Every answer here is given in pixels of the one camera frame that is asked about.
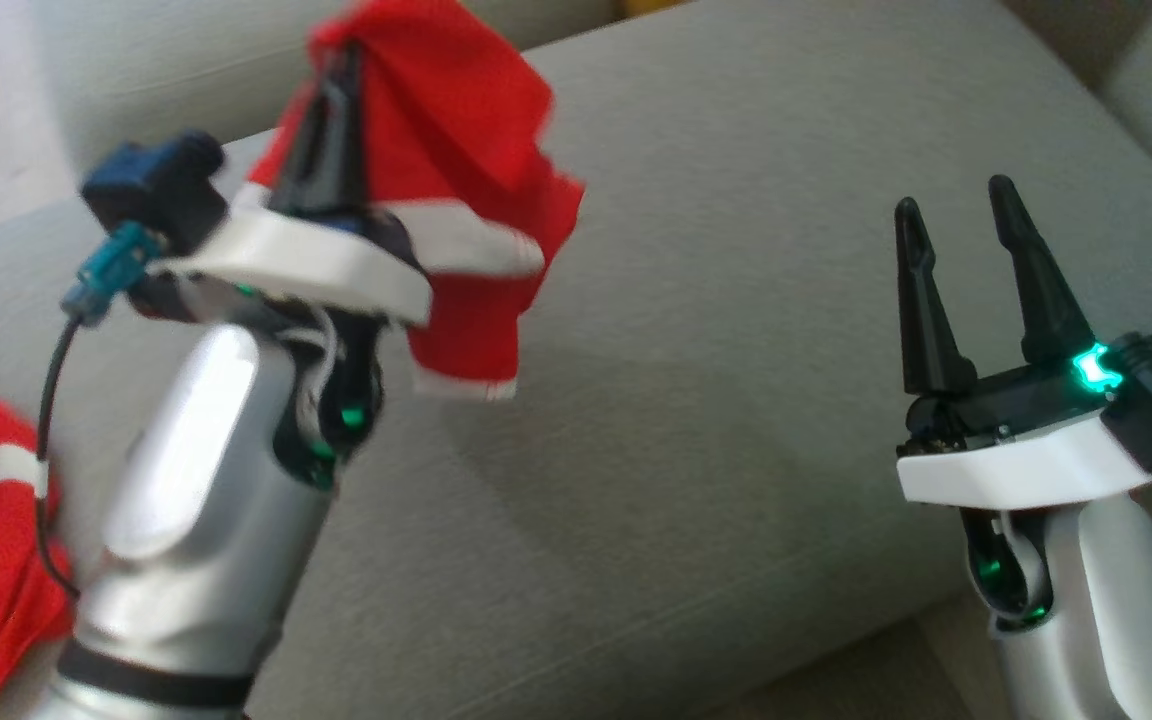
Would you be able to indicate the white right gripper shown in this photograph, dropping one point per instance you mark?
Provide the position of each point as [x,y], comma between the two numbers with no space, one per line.
[1016,465]

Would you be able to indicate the grey sofa seat cushion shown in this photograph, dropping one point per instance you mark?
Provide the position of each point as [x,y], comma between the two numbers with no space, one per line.
[736,300]

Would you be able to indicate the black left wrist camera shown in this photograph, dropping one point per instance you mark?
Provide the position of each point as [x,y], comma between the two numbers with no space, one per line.
[161,185]

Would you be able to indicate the red shorts white trim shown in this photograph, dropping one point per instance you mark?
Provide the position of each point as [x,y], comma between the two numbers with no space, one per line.
[456,130]

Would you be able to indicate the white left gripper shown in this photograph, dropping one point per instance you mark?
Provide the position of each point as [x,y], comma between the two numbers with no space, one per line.
[336,265]

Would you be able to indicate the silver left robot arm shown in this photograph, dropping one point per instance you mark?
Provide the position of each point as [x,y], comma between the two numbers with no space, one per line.
[196,500]

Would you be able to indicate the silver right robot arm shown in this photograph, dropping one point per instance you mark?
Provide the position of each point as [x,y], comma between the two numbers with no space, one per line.
[1116,620]

